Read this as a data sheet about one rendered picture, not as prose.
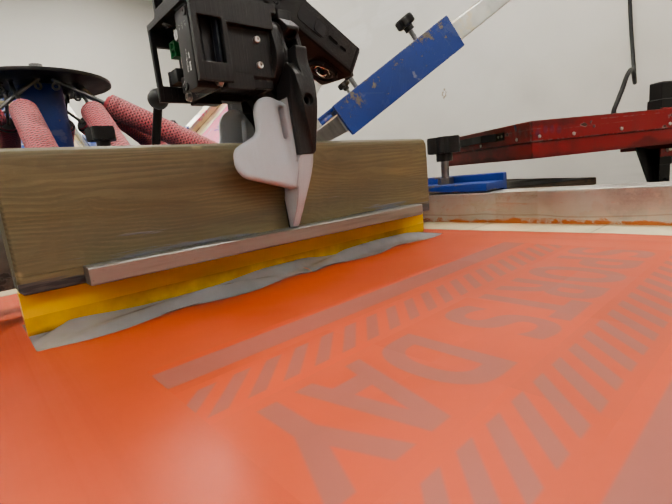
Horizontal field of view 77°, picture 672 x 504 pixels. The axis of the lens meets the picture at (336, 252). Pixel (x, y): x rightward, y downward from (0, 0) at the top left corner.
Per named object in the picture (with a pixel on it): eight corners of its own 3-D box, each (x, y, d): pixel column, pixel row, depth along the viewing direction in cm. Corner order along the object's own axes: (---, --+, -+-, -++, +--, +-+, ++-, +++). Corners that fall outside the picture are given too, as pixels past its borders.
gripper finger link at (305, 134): (271, 166, 32) (246, 51, 31) (290, 164, 33) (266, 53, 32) (308, 148, 28) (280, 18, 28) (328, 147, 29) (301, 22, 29)
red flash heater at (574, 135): (595, 154, 157) (595, 121, 155) (732, 142, 113) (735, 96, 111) (445, 171, 146) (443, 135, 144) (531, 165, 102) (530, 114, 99)
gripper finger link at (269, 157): (237, 238, 29) (207, 105, 29) (305, 225, 33) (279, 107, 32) (260, 232, 27) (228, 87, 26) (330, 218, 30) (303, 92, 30)
